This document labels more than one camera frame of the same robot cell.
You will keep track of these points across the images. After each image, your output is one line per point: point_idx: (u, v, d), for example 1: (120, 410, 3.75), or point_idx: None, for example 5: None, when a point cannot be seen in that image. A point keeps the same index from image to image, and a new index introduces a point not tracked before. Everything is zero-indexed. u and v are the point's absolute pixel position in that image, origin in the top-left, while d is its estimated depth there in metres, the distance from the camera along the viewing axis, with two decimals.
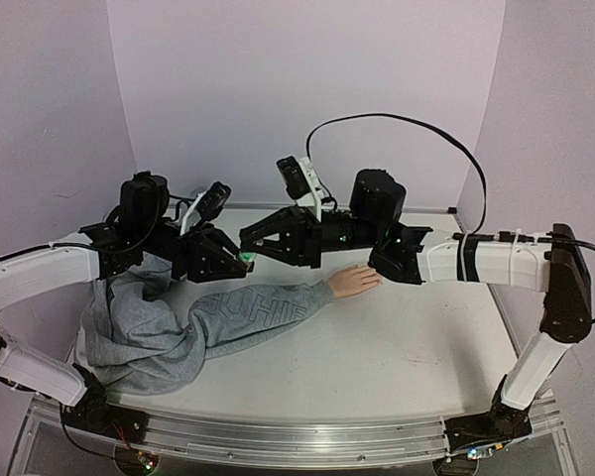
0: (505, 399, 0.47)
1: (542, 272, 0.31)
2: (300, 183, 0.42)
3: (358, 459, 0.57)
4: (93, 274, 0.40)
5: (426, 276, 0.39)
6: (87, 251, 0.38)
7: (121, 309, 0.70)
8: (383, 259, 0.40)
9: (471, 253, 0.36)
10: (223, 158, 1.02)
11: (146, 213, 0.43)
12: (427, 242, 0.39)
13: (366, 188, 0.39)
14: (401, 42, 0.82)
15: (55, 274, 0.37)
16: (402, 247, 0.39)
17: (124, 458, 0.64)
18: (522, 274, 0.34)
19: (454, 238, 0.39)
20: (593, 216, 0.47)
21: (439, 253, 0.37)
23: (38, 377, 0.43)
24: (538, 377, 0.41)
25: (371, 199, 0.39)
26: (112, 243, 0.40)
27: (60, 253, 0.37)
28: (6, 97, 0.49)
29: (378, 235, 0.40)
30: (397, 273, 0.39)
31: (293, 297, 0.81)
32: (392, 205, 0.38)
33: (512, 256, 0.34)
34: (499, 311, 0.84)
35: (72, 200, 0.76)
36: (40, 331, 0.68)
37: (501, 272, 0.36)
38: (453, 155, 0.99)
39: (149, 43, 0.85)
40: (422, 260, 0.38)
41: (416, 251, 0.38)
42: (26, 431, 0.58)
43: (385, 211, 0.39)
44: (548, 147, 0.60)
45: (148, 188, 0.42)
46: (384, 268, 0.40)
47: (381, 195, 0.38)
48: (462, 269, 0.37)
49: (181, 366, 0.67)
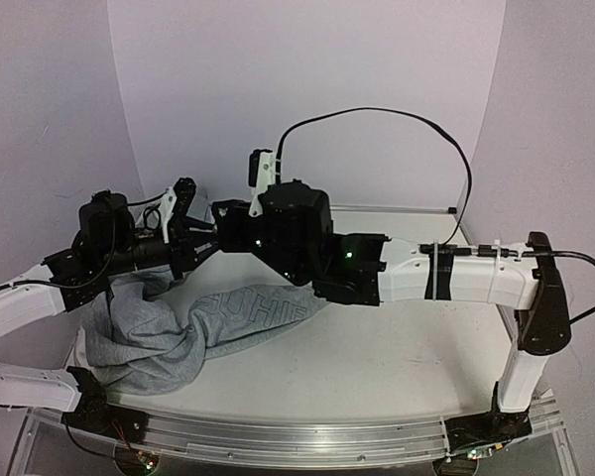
0: (503, 406, 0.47)
1: (530, 291, 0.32)
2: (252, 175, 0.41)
3: (358, 459, 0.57)
4: (59, 306, 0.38)
5: (387, 296, 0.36)
6: (49, 289, 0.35)
7: (122, 309, 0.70)
8: (329, 284, 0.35)
9: (447, 272, 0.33)
10: (222, 158, 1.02)
11: (109, 240, 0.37)
12: (388, 258, 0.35)
13: (274, 206, 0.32)
14: (401, 41, 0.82)
15: (19, 311, 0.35)
16: (357, 268, 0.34)
17: (125, 458, 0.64)
18: (503, 291, 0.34)
19: (421, 252, 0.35)
20: (593, 216, 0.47)
21: (405, 271, 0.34)
23: (24, 394, 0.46)
24: (528, 383, 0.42)
25: (288, 219, 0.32)
26: (74, 276, 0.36)
27: (20, 293, 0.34)
28: (6, 97, 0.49)
29: (314, 257, 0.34)
30: (349, 293, 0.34)
31: (293, 297, 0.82)
32: (314, 219, 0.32)
33: (497, 274, 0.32)
34: (499, 312, 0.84)
35: (72, 201, 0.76)
36: (38, 334, 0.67)
37: (480, 290, 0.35)
38: (453, 154, 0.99)
39: (149, 43, 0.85)
40: (384, 279, 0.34)
41: (378, 272, 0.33)
42: (26, 431, 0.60)
43: (307, 228, 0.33)
44: (548, 147, 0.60)
45: (104, 212, 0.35)
46: (332, 292, 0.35)
47: (297, 212, 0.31)
48: (431, 287, 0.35)
49: (181, 366, 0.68)
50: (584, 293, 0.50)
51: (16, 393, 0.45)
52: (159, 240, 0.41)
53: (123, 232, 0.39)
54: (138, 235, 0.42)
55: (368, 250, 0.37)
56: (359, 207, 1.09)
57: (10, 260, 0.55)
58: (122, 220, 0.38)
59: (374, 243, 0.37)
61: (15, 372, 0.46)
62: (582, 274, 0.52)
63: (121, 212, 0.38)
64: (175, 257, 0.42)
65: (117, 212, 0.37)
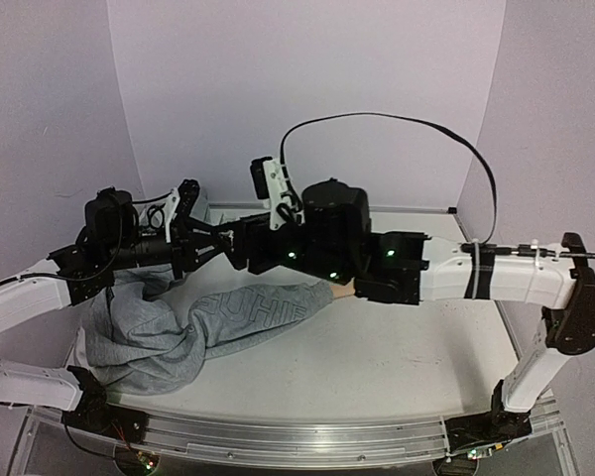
0: (508, 406, 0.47)
1: (566, 292, 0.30)
2: (261, 185, 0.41)
3: (358, 459, 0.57)
4: (65, 300, 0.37)
5: (428, 295, 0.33)
6: (56, 281, 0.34)
7: (122, 309, 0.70)
8: (372, 283, 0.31)
9: (489, 271, 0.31)
10: (222, 158, 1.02)
11: (115, 234, 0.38)
12: (430, 256, 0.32)
13: (315, 205, 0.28)
14: (401, 41, 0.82)
15: (24, 305, 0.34)
16: (400, 265, 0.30)
17: (124, 458, 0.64)
18: (540, 291, 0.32)
19: (462, 250, 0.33)
20: (594, 217, 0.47)
21: (446, 271, 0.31)
23: (27, 394, 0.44)
24: (539, 383, 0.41)
25: (328, 218, 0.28)
26: (80, 269, 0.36)
27: (27, 286, 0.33)
28: (6, 98, 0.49)
29: (356, 257, 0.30)
30: (391, 293, 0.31)
31: (293, 297, 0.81)
32: (357, 219, 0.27)
33: (535, 273, 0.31)
34: (499, 312, 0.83)
35: (72, 201, 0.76)
36: (39, 334, 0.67)
37: (517, 290, 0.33)
38: (453, 154, 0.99)
39: (149, 42, 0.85)
40: (426, 279, 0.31)
41: (421, 269, 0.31)
42: (27, 431, 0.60)
43: (349, 227, 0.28)
44: (548, 147, 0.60)
45: (111, 208, 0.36)
46: (373, 293, 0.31)
47: (339, 211, 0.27)
48: (473, 287, 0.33)
49: (181, 366, 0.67)
50: None
51: (17, 391, 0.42)
52: (162, 239, 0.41)
53: (127, 229, 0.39)
54: (141, 234, 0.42)
55: (409, 248, 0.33)
56: None
57: (10, 260, 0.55)
58: (127, 217, 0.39)
59: (416, 242, 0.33)
61: (18, 370, 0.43)
62: None
63: (127, 207, 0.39)
64: (176, 258, 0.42)
65: (122, 208, 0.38)
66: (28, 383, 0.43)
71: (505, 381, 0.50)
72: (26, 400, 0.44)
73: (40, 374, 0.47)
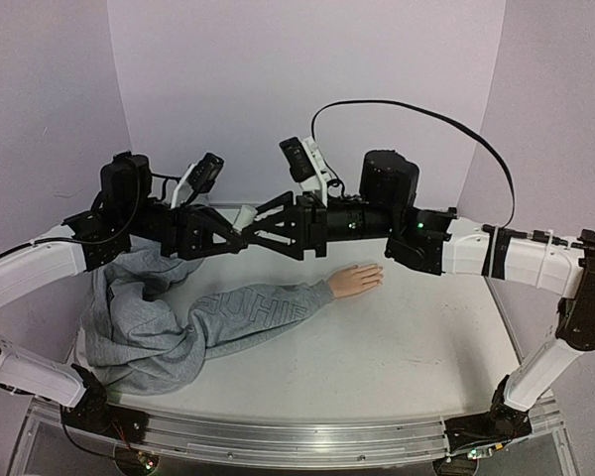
0: (508, 400, 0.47)
1: (574, 278, 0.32)
2: (304, 165, 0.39)
3: (358, 459, 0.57)
4: (80, 266, 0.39)
5: (449, 267, 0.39)
6: (71, 246, 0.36)
7: (121, 309, 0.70)
8: (405, 247, 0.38)
9: (504, 250, 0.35)
10: (222, 157, 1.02)
11: (131, 196, 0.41)
12: (454, 231, 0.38)
13: (376, 169, 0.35)
14: (400, 41, 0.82)
15: (41, 272, 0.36)
16: (424, 233, 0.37)
17: (125, 458, 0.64)
18: (550, 276, 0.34)
19: (483, 230, 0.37)
20: (594, 217, 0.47)
21: (469, 244, 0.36)
23: (34, 382, 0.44)
24: (546, 379, 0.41)
25: (383, 181, 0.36)
26: (96, 232, 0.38)
27: (43, 251, 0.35)
28: (6, 97, 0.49)
29: (395, 220, 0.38)
30: (419, 258, 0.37)
31: (293, 297, 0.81)
32: (405, 187, 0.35)
33: (545, 257, 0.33)
34: (499, 311, 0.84)
35: (72, 200, 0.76)
36: (40, 330, 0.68)
37: (529, 273, 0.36)
38: (453, 153, 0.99)
39: (149, 42, 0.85)
40: (448, 250, 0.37)
41: (443, 241, 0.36)
42: (27, 431, 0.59)
43: (398, 192, 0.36)
44: (549, 147, 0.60)
45: (128, 171, 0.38)
46: (405, 256, 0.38)
47: (394, 177, 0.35)
48: (489, 265, 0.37)
49: (181, 366, 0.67)
50: None
51: (24, 375, 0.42)
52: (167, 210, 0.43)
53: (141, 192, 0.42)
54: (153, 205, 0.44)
55: (437, 224, 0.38)
56: None
57: None
58: (142, 180, 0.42)
59: (445, 219, 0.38)
61: (29, 355, 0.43)
62: None
63: (143, 172, 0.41)
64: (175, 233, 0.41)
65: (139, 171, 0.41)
66: (38, 367, 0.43)
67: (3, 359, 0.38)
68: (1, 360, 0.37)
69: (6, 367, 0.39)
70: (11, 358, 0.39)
71: (510, 377, 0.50)
72: (31, 387, 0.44)
73: (48, 364, 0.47)
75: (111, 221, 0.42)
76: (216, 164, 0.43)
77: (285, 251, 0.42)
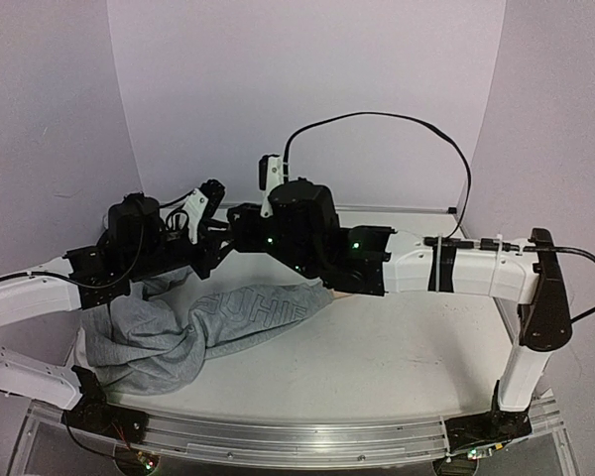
0: (502, 404, 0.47)
1: (530, 285, 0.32)
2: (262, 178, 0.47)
3: (358, 459, 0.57)
4: (72, 302, 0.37)
5: (392, 286, 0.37)
6: (66, 284, 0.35)
7: (122, 309, 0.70)
8: (332, 271, 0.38)
9: (450, 264, 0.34)
10: (221, 158, 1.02)
11: (136, 241, 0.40)
12: (394, 249, 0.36)
13: (282, 202, 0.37)
14: (400, 42, 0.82)
15: (34, 303, 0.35)
16: (362, 257, 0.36)
17: (124, 458, 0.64)
18: (503, 285, 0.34)
19: (425, 244, 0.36)
20: (592, 217, 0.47)
21: (410, 261, 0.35)
23: (28, 390, 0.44)
24: (529, 379, 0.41)
25: (294, 212, 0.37)
26: (94, 275, 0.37)
27: (37, 284, 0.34)
28: (7, 98, 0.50)
29: (317, 247, 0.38)
30: (356, 282, 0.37)
31: (293, 297, 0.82)
32: (314, 213, 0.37)
33: (497, 267, 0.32)
34: (499, 312, 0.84)
35: (72, 201, 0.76)
36: (41, 332, 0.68)
37: (479, 283, 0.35)
38: (453, 153, 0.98)
39: (148, 43, 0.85)
40: (388, 270, 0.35)
41: (383, 261, 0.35)
42: (27, 431, 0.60)
43: (309, 221, 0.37)
44: (548, 148, 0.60)
45: (136, 216, 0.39)
46: (341, 281, 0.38)
47: (300, 205, 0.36)
48: (435, 279, 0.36)
49: (181, 366, 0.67)
50: (585, 297, 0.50)
51: (17, 382, 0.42)
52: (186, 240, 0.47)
53: (148, 236, 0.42)
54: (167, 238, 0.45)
55: (373, 245, 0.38)
56: (358, 207, 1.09)
57: (10, 261, 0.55)
58: (151, 226, 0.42)
59: (381, 239, 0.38)
61: (21, 363, 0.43)
62: (581, 274, 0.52)
63: (151, 218, 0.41)
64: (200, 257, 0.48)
65: (146, 218, 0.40)
66: (32, 375, 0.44)
67: None
68: None
69: None
70: (0, 366, 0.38)
71: (499, 384, 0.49)
72: (24, 393, 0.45)
73: (43, 371, 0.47)
75: (113, 265, 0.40)
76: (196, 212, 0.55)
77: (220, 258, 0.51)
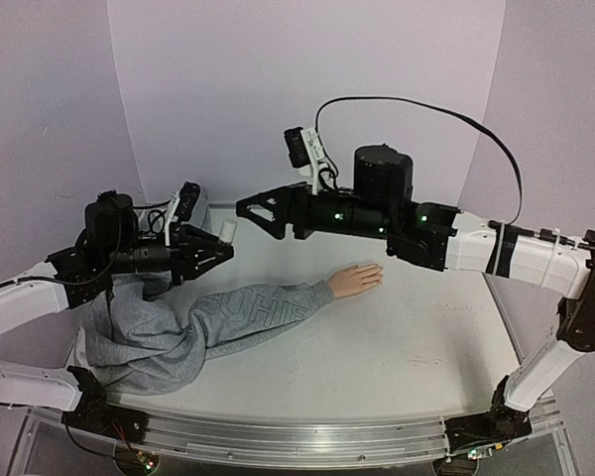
0: (509, 402, 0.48)
1: (581, 280, 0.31)
2: (300, 150, 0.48)
3: (358, 459, 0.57)
4: (62, 303, 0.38)
5: (452, 262, 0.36)
6: (54, 286, 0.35)
7: (121, 309, 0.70)
8: (405, 242, 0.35)
9: (511, 247, 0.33)
10: (222, 158, 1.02)
11: (114, 236, 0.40)
12: (458, 227, 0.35)
13: (367, 161, 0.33)
14: (400, 42, 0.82)
15: (24, 308, 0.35)
16: (429, 229, 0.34)
17: (124, 458, 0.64)
18: (556, 276, 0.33)
19: (489, 227, 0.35)
20: (593, 217, 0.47)
21: (474, 240, 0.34)
23: (28, 394, 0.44)
24: (544, 380, 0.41)
25: (376, 175, 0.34)
26: (79, 273, 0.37)
27: (26, 290, 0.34)
28: (7, 97, 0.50)
29: (393, 215, 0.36)
30: (420, 253, 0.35)
31: (293, 297, 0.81)
32: (399, 178, 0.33)
33: (553, 257, 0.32)
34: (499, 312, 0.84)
35: (72, 201, 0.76)
36: (40, 332, 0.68)
37: (535, 271, 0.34)
38: (453, 153, 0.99)
39: (148, 43, 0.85)
40: (452, 245, 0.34)
41: (448, 236, 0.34)
42: (27, 431, 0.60)
43: (392, 183, 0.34)
44: (547, 149, 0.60)
45: (111, 211, 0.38)
46: (405, 250, 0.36)
47: (386, 169, 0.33)
48: (493, 262, 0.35)
49: (181, 366, 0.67)
50: None
51: (15, 392, 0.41)
52: (161, 244, 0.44)
53: (125, 230, 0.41)
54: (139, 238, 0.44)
55: (440, 218, 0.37)
56: None
57: (10, 261, 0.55)
58: (126, 219, 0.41)
59: (448, 214, 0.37)
61: (17, 371, 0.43)
62: None
63: (125, 212, 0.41)
64: (175, 262, 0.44)
65: (122, 211, 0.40)
66: (29, 382, 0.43)
67: None
68: None
69: None
70: None
71: (510, 377, 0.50)
72: (25, 402, 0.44)
73: (39, 375, 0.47)
75: (94, 260, 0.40)
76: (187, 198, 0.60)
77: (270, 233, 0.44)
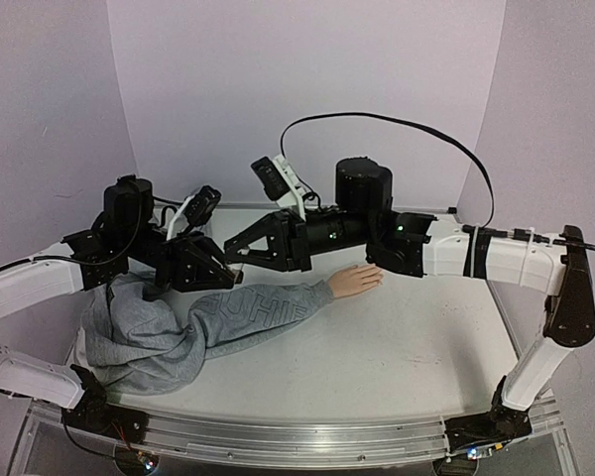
0: (506, 401, 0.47)
1: (557, 276, 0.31)
2: (278, 181, 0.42)
3: (358, 459, 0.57)
4: (76, 285, 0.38)
5: (429, 269, 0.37)
6: (68, 265, 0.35)
7: (121, 308, 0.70)
8: (383, 249, 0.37)
9: (484, 250, 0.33)
10: (222, 158, 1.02)
11: (131, 220, 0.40)
12: (433, 233, 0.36)
13: (348, 177, 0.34)
14: (400, 41, 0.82)
15: (38, 290, 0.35)
16: (404, 237, 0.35)
17: (125, 458, 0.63)
18: (533, 275, 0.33)
19: (463, 230, 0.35)
20: (592, 217, 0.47)
21: (447, 245, 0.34)
23: (31, 389, 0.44)
24: (541, 377, 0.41)
25: (356, 188, 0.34)
26: (95, 253, 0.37)
27: (41, 268, 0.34)
28: (7, 97, 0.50)
29: (371, 223, 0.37)
30: (400, 262, 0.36)
31: (293, 297, 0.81)
32: (379, 191, 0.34)
33: (527, 256, 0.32)
34: (499, 312, 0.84)
35: (72, 201, 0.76)
36: (41, 330, 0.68)
37: (511, 272, 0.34)
38: (454, 152, 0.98)
39: (148, 43, 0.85)
40: (428, 252, 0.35)
41: (422, 243, 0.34)
42: (26, 431, 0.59)
43: (372, 197, 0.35)
44: (547, 148, 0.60)
45: (131, 194, 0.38)
46: (385, 259, 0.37)
47: (365, 181, 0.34)
48: (469, 266, 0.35)
49: (181, 366, 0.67)
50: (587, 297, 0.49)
51: (20, 380, 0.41)
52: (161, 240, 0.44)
53: (143, 217, 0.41)
54: (148, 230, 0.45)
55: (417, 226, 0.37)
56: None
57: (10, 261, 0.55)
58: (144, 205, 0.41)
59: (425, 221, 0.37)
61: (23, 361, 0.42)
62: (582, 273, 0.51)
63: (145, 197, 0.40)
64: (160, 261, 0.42)
65: (142, 195, 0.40)
66: (34, 372, 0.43)
67: None
68: None
69: (0, 375, 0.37)
70: (5, 364, 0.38)
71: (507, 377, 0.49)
72: (27, 394, 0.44)
73: (44, 368, 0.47)
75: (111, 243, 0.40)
76: (210, 199, 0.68)
77: (271, 266, 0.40)
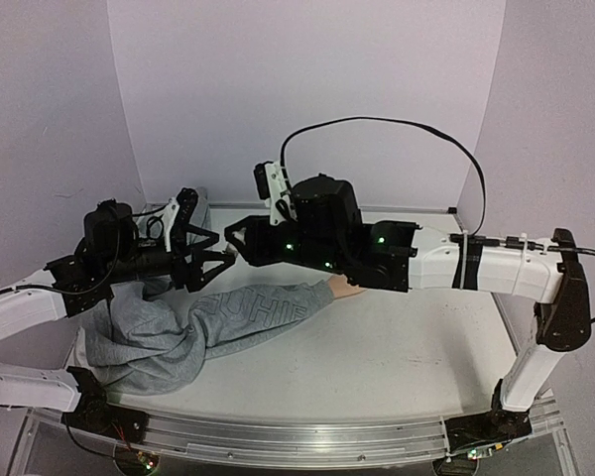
0: (505, 403, 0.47)
1: (553, 286, 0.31)
2: (264, 185, 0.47)
3: (358, 459, 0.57)
4: (60, 311, 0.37)
5: (416, 282, 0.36)
6: (50, 294, 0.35)
7: (121, 309, 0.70)
8: (360, 269, 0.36)
9: (476, 260, 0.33)
10: (222, 158, 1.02)
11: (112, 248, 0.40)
12: (419, 245, 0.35)
13: (304, 198, 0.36)
14: (400, 41, 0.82)
15: (22, 314, 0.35)
16: (388, 253, 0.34)
17: (125, 458, 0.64)
18: (527, 284, 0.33)
19: (451, 239, 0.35)
20: (591, 218, 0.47)
21: (434, 258, 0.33)
23: (24, 394, 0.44)
24: (539, 378, 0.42)
25: (316, 206, 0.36)
26: (76, 281, 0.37)
27: (23, 297, 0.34)
28: (6, 97, 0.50)
29: (339, 240, 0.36)
30: (381, 276, 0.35)
31: (293, 297, 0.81)
32: (338, 206, 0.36)
33: (523, 265, 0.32)
34: (499, 313, 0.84)
35: (72, 201, 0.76)
36: (41, 332, 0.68)
37: (505, 281, 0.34)
38: (454, 152, 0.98)
39: (148, 43, 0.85)
40: (415, 265, 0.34)
41: (409, 257, 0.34)
42: (27, 431, 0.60)
43: (334, 212, 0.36)
44: (547, 149, 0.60)
45: (110, 220, 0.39)
46: (367, 276, 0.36)
47: (323, 199, 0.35)
48: (459, 276, 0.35)
49: (181, 366, 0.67)
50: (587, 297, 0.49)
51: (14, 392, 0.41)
52: (162, 250, 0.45)
53: (125, 242, 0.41)
54: (141, 246, 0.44)
55: (399, 233, 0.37)
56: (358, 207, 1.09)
57: (10, 262, 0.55)
58: (125, 230, 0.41)
59: (406, 228, 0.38)
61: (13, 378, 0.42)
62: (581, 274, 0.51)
63: (125, 222, 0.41)
64: (178, 269, 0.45)
65: (122, 221, 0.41)
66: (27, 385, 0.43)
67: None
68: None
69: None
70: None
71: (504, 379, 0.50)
72: (22, 403, 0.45)
73: (37, 377, 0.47)
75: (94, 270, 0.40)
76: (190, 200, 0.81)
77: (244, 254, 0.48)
